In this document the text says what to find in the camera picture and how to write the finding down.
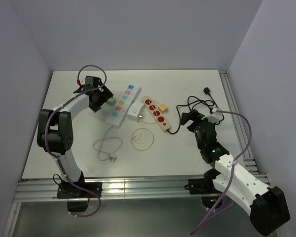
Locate yellow usb charger plug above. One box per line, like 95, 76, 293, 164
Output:
158, 103, 168, 113

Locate beige red power strip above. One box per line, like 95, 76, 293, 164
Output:
141, 96, 171, 132

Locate white charger block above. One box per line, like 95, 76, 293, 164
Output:
132, 100, 144, 111

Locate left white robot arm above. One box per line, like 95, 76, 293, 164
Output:
37, 76, 113, 197

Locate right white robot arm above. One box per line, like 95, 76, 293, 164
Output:
180, 108, 291, 236

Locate black power cord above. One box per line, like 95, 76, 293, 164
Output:
167, 87, 225, 135

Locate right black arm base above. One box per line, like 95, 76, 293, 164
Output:
184, 169, 222, 209

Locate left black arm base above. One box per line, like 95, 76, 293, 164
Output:
53, 173, 102, 214

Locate aluminium right rail frame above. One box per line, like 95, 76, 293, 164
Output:
219, 70, 269, 183

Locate aluminium rail frame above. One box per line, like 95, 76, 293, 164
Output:
2, 172, 287, 237
219, 70, 269, 183

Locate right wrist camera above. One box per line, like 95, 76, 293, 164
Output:
207, 108, 223, 123

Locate aluminium front rail frame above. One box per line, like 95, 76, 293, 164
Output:
2, 172, 287, 237

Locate white multicolour power strip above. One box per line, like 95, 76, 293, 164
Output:
105, 84, 141, 128

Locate green usb charger plug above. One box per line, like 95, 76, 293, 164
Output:
107, 97, 116, 106

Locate white cube socket adapter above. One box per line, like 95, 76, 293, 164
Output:
127, 105, 143, 122

